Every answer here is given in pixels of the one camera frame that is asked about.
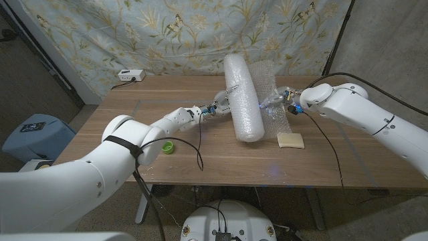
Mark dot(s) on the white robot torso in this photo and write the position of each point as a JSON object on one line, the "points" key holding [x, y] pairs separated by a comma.
{"points": [[230, 221]]}

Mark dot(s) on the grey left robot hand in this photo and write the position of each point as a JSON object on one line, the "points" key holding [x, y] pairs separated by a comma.
{"points": [[222, 103]]}

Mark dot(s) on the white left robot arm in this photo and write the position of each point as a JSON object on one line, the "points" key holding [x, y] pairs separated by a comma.
{"points": [[83, 187]]}

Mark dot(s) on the black backdrop stand pole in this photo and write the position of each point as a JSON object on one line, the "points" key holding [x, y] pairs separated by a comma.
{"points": [[337, 37]]}

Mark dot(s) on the white power strip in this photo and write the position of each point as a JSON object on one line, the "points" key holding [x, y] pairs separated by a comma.
{"points": [[131, 75]]}

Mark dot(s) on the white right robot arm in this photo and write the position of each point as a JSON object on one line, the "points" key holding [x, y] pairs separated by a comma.
{"points": [[361, 114]]}

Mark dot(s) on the floral blue backdrop cloth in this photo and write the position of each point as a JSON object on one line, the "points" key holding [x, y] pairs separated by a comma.
{"points": [[100, 26]]}

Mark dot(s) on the small green cup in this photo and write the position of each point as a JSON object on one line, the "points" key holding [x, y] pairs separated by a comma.
{"points": [[168, 147]]}

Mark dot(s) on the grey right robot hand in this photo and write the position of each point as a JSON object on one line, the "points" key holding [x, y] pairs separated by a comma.
{"points": [[284, 95]]}

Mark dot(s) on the grey slanted frame post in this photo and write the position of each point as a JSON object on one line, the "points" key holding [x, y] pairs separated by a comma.
{"points": [[50, 50]]}

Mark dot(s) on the white box with yellow pad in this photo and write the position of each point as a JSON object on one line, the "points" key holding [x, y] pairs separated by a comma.
{"points": [[36, 165]]}

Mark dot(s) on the bubble wrap roll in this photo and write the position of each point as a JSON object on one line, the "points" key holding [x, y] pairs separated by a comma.
{"points": [[244, 100]]}

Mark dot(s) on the grey table leg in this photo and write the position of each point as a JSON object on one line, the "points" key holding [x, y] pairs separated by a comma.
{"points": [[316, 211]]}

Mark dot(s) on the white table leg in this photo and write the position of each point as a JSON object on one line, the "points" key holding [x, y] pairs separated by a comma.
{"points": [[143, 209]]}

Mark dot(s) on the pale yellow sponge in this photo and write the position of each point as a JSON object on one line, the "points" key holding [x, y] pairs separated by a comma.
{"points": [[290, 140]]}

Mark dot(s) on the blue plastic bin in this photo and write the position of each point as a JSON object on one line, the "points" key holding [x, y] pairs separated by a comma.
{"points": [[36, 137]]}

